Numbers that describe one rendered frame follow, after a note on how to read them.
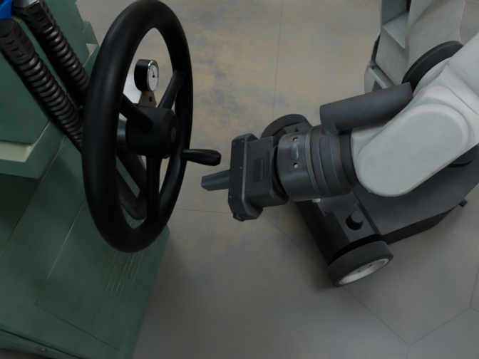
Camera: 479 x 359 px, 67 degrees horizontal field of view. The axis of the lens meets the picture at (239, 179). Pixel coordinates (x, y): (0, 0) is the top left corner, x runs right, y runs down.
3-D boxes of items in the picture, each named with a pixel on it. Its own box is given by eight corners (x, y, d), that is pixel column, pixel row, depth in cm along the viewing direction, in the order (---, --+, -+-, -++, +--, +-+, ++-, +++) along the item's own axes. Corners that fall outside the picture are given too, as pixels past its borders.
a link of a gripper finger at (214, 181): (198, 179, 52) (234, 173, 49) (211, 187, 55) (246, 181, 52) (197, 190, 52) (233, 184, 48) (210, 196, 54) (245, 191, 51)
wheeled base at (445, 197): (405, 114, 152) (443, 46, 124) (493, 216, 125) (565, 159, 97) (266, 155, 140) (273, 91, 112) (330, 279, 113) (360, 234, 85)
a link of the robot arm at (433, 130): (390, 174, 45) (494, 95, 37) (386, 210, 38) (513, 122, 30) (352, 139, 45) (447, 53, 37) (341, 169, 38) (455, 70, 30)
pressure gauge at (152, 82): (154, 105, 74) (145, 74, 67) (136, 103, 74) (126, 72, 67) (163, 85, 77) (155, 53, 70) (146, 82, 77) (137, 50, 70)
